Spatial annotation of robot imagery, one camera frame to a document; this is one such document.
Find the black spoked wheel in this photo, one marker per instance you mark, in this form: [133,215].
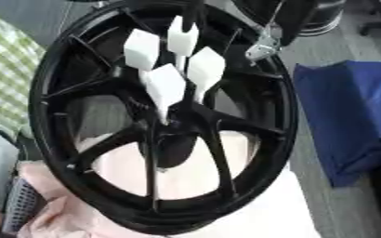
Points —
[85,186]

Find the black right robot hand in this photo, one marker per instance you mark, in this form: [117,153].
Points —
[286,18]

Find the grey plastic basket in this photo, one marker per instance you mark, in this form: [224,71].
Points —
[21,207]

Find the blue cloth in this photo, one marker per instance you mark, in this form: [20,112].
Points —
[345,124]

